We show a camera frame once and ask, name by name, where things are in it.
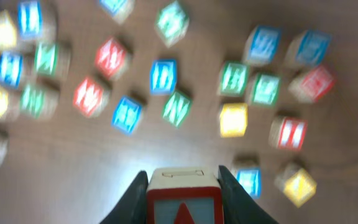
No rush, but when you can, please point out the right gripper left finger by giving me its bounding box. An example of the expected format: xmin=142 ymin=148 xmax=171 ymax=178
xmin=100 ymin=170 xmax=149 ymax=224

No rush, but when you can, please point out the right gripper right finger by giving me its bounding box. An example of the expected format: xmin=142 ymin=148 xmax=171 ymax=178
xmin=218 ymin=165 xmax=278 ymax=224

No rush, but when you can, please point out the red A block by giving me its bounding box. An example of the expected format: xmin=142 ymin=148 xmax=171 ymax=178
xmin=146 ymin=167 xmax=224 ymax=224

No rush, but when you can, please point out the blue T block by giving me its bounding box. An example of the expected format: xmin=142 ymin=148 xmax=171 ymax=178
xmin=231 ymin=158 xmax=262 ymax=198

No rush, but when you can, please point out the yellow block far right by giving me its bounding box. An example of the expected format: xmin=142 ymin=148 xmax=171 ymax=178
xmin=274 ymin=162 xmax=317 ymax=208

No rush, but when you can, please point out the yellow block centre right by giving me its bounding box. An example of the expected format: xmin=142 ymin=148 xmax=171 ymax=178
xmin=219 ymin=103 xmax=248 ymax=138

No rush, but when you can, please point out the blue H block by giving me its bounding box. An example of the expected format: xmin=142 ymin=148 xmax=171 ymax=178
xmin=111 ymin=96 xmax=143 ymax=135

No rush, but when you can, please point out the green N block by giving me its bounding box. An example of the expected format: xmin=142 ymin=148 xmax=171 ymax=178
xmin=162 ymin=90 xmax=192 ymax=128

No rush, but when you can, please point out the red U block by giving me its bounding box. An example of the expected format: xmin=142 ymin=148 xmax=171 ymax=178
xmin=73 ymin=75 xmax=111 ymax=118

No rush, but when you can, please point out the green J block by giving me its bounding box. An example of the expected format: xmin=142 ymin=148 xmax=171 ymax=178
xmin=245 ymin=72 xmax=282 ymax=107

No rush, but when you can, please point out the green B block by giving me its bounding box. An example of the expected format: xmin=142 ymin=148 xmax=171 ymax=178
xmin=218 ymin=61 xmax=250 ymax=97

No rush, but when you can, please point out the blue D block centre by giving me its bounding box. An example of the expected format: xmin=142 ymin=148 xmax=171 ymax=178
xmin=150 ymin=59 xmax=177 ymax=95

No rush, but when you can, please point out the blue d block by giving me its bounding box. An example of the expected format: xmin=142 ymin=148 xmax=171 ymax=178
xmin=150 ymin=59 xmax=177 ymax=95
xmin=284 ymin=30 xmax=332 ymax=68

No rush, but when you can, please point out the green R block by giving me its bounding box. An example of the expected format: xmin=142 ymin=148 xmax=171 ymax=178
xmin=20 ymin=83 xmax=60 ymax=120

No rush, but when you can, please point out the red M block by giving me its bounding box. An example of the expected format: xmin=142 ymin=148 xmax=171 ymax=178
xmin=288 ymin=65 xmax=336 ymax=104

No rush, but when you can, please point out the red E block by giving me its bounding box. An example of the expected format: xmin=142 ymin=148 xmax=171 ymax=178
xmin=94 ymin=37 xmax=132 ymax=82

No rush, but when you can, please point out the blue 5 block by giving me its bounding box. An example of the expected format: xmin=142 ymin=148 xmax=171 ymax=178
xmin=242 ymin=26 xmax=281 ymax=67

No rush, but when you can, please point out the blue D block right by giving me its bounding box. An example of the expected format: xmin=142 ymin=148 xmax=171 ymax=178
xmin=284 ymin=30 xmax=332 ymax=68

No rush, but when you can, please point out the green Z block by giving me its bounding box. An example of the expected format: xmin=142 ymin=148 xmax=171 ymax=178
xmin=34 ymin=42 xmax=71 ymax=82

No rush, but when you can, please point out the blue 2 block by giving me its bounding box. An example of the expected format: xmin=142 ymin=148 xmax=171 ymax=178
xmin=0 ymin=52 xmax=24 ymax=89

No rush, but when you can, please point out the green 4 block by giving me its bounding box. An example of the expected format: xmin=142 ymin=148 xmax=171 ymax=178
xmin=155 ymin=1 xmax=190 ymax=48

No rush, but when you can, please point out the blue L block top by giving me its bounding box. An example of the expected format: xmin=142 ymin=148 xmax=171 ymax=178
xmin=99 ymin=0 xmax=135 ymax=24

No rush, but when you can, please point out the blue l block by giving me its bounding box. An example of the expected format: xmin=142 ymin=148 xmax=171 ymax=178
xmin=17 ymin=0 xmax=57 ymax=42
xmin=99 ymin=0 xmax=135 ymax=24

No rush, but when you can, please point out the blue L block left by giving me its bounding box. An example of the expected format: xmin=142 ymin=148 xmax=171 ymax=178
xmin=17 ymin=0 xmax=57 ymax=42

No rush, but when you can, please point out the yellow S block upper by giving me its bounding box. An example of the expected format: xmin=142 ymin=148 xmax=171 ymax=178
xmin=0 ymin=10 xmax=18 ymax=52

